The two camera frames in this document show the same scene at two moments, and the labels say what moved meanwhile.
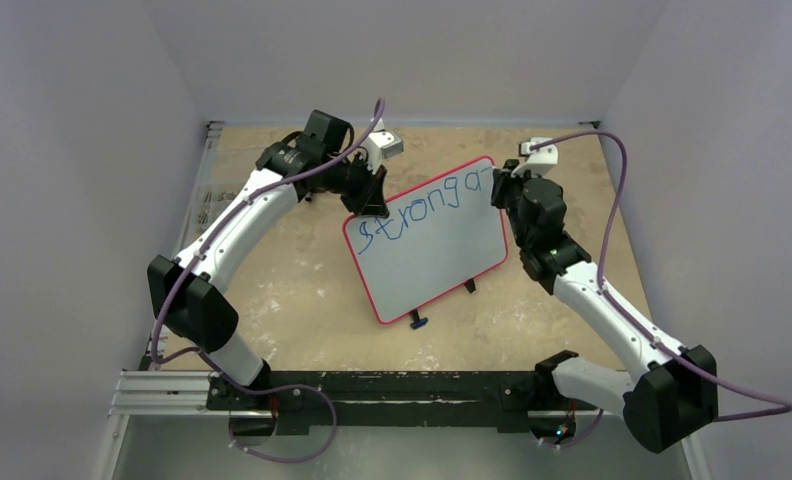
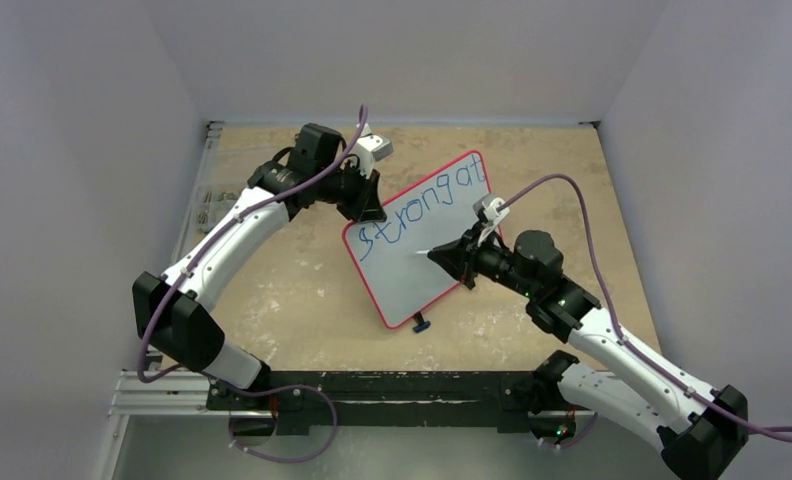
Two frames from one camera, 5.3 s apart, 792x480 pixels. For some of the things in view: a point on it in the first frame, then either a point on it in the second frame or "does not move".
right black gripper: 502,187 to 468,258
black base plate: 318,400 does not move
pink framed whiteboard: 439,234 does not move
